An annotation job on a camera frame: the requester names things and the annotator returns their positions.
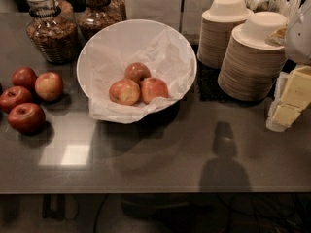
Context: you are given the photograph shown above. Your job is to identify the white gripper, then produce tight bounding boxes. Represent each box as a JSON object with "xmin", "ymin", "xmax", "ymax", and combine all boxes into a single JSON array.
[{"xmin": 265, "ymin": 0, "xmax": 311, "ymax": 132}]

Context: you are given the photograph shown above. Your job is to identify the white bowl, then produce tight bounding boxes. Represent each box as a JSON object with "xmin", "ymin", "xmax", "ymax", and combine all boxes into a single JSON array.
[{"xmin": 76, "ymin": 18, "xmax": 198, "ymax": 115}]

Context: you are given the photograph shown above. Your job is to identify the yellow-red apple on table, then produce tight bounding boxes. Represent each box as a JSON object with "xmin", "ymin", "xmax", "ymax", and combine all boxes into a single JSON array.
[{"xmin": 35, "ymin": 72, "xmax": 64, "ymax": 102}]

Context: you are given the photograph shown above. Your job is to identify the red apple front left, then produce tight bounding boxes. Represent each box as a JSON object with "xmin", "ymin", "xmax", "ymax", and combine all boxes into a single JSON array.
[{"xmin": 8, "ymin": 103, "xmax": 46, "ymax": 135}]

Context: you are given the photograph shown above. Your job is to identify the red apple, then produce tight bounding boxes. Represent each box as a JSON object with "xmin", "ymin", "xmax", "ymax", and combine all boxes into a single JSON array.
[
  {"xmin": 12, "ymin": 67, "xmax": 37, "ymax": 91},
  {"xmin": 0, "ymin": 86, "xmax": 33, "ymax": 114},
  {"xmin": 8, "ymin": 103, "xmax": 46, "ymax": 135}
]

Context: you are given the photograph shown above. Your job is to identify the red apple back left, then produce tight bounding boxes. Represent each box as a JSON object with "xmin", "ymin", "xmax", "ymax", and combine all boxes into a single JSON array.
[{"xmin": 12, "ymin": 67, "xmax": 37, "ymax": 91}]

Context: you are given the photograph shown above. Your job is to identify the red apple middle left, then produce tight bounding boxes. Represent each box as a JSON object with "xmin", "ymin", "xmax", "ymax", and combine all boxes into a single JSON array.
[{"xmin": 0, "ymin": 86, "xmax": 33, "ymax": 114}]

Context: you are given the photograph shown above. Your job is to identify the front stack paper bowls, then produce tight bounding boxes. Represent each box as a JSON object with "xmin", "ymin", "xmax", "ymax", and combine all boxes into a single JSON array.
[{"xmin": 218, "ymin": 12, "xmax": 287, "ymax": 102}]

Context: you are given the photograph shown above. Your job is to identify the stack paper bowls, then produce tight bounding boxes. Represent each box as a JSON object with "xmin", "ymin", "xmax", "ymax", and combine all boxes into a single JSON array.
[
  {"xmin": 218, "ymin": 12, "xmax": 287, "ymax": 102},
  {"xmin": 197, "ymin": 0, "xmax": 253, "ymax": 69}
]

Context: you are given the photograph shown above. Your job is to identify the black rubber mat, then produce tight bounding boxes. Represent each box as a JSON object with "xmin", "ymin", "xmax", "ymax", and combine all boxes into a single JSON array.
[{"xmin": 197, "ymin": 41, "xmax": 287, "ymax": 102}]

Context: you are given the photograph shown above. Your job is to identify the back stack paper bowls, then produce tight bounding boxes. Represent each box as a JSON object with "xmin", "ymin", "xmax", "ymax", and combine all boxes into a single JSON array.
[{"xmin": 197, "ymin": 0, "xmax": 253, "ymax": 69}]

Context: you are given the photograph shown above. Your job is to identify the white paper liner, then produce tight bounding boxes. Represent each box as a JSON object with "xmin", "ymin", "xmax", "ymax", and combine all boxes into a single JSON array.
[{"xmin": 85, "ymin": 28, "xmax": 196, "ymax": 125}]

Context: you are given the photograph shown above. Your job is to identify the white sign card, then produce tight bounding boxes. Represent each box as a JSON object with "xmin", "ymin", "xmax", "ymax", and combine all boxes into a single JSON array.
[{"xmin": 125, "ymin": 0, "xmax": 182, "ymax": 30}]

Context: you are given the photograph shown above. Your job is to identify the right glass granola jar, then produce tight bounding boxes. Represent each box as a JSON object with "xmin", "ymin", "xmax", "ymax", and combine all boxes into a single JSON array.
[{"xmin": 78, "ymin": 0, "xmax": 122, "ymax": 41}]

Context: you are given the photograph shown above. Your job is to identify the glass granola jar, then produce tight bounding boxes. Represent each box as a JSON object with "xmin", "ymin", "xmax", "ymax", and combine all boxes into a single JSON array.
[
  {"xmin": 78, "ymin": 0, "xmax": 122, "ymax": 41},
  {"xmin": 26, "ymin": 0, "xmax": 78, "ymax": 64}
]

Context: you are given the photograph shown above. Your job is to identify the left glass granola jar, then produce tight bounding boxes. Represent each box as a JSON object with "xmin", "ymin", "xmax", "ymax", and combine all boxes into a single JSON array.
[{"xmin": 26, "ymin": 0, "xmax": 78, "ymax": 64}]

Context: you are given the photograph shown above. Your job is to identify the black cable under table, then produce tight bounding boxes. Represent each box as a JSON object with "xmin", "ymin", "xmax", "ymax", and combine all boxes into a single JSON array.
[{"xmin": 92, "ymin": 193, "xmax": 111, "ymax": 233}]

